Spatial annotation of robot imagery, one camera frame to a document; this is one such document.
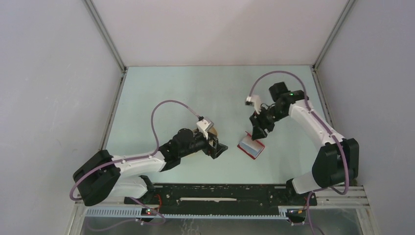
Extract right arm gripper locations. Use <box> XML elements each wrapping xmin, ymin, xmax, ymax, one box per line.
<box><xmin>249</xmin><ymin>106</ymin><xmax>286</xmax><ymax>141</ymax></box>

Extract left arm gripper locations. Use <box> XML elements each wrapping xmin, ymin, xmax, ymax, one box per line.
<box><xmin>179</xmin><ymin>130</ymin><xmax>227</xmax><ymax>159</ymax></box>

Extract red leather card holder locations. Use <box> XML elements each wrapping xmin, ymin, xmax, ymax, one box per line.
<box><xmin>237</xmin><ymin>132</ymin><xmax>265</xmax><ymax>160</ymax></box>

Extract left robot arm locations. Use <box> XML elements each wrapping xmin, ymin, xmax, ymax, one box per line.
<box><xmin>73</xmin><ymin>128</ymin><xmax>228</xmax><ymax>206</ymax></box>

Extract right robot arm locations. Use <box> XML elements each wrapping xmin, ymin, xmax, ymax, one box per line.
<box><xmin>245</xmin><ymin>82</ymin><xmax>359</xmax><ymax>205</ymax></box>

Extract beige oval plastic tray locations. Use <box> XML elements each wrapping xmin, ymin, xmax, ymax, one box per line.
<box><xmin>192</xmin><ymin>127</ymin><xmax>218</xmax><ymax>136</ymax></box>

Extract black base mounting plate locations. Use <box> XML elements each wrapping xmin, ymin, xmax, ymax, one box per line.
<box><xmin>139</xmin><ymin>184</ymin><xmax>317</xmax><ymax>216</ymax></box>

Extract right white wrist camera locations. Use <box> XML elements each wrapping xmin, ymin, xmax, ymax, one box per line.
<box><xmin>245</xmin><ymin>95</ymin><xmax>262</xmax><ymax>114</ymax></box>

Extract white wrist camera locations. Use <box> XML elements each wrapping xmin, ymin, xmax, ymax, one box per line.
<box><xmin>196</xmin><ymin>116</ymin><xmax>214</xmax><ymax>140</ymax></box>
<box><xmin>245</xmin><ymin>95</ymin><xmax>262</xmax><ymax>114</ymax></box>

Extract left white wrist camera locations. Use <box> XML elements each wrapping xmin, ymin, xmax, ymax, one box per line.
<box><xmin>196</xmin><ymin>116</ymin><xmax>214</xmax><ymax>140</ymax></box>

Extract aluminium frame rail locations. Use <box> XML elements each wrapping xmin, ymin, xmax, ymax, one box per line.
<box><xmin>67</xmin><ymin>184</ymin><xmax>379</xmax><ymax>235</ymax></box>

